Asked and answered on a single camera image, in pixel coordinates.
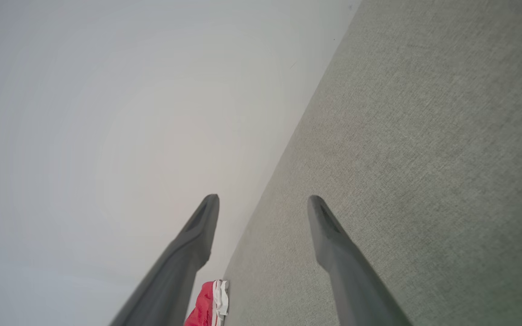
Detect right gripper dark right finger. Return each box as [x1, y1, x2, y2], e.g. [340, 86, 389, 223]
[307, 195, 413, 326]

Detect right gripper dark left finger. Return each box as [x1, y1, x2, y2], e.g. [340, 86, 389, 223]
[109, 194, 220, 326]

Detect red white basketball jersey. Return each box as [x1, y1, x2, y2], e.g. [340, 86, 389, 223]
[184, 280, 230, 326]

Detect grey fabric sofa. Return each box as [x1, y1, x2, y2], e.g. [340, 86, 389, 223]
[219, 0, 522, 326]

